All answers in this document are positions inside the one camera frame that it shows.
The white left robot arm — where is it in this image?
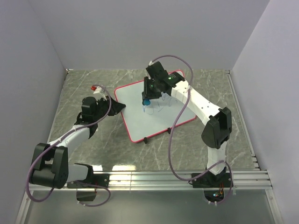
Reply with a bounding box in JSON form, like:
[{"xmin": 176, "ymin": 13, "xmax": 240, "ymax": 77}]
[{"xmin": 28, "ymin": 97, "xmax": 126, "ymax": 189}]

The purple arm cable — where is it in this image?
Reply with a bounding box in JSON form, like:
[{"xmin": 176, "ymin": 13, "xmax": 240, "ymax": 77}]
[
  {"xmin": 25, "ymin": 84, "xmax": 112, "ymax": 207},
  {"xmin": 149, "ymin": 55, "xmax": 234, "ymax": 206}
]

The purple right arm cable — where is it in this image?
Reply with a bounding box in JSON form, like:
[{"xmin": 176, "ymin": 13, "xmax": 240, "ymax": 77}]
[{"xmin": 149, "ymin": 55, "xmax": 234, "ymax": 206}]

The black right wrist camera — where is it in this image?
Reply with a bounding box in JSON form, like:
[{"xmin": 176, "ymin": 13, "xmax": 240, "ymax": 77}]
[{"xmin": 146, "ymin": 61, "xmax": 168, "ymax": 80}]

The aluminium side rail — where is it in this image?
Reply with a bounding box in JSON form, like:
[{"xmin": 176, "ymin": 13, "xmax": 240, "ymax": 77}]
[{"xmin": 225, "ymin": 70, "xmax": 261, "ymax": 170}]

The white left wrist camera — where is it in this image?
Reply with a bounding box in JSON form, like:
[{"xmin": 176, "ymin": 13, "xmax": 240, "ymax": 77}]
[{"xmin": 91, "ymin": 86, "xmax": 107, "ymax": 101}]

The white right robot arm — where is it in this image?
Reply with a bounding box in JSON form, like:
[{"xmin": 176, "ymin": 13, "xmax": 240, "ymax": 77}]
[{"xmin": 142, "ymin": 72, "xmax": 232, "ymax": 187}]

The pink framed whiteboard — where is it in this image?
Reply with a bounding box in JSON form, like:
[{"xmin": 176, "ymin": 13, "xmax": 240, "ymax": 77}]
[{"xmin": 114, "ymin": 80, "xmax": 184, "ymax": 143}]

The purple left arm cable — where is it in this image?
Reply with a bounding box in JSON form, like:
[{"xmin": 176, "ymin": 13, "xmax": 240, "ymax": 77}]
[{"xmin": 25, "ymin": 84, "xmax": 112, "ymax": 207}]

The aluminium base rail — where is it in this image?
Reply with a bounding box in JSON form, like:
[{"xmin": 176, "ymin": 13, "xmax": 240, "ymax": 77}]
[{"xmin": 24, "ymin": 169, "xmax": 273, "ymax": 192}]

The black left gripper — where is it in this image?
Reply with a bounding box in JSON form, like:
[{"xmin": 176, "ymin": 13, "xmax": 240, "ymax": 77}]
[{"xmin": 93, "ymin": 95, "xmax": 126, "ymax": 121}]

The blue bone-shaped eraser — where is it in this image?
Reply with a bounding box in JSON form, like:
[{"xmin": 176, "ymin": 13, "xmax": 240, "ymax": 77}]
[{"xmin": 142, "ymin": 99, "xmax": 151, "ymax": 106}]

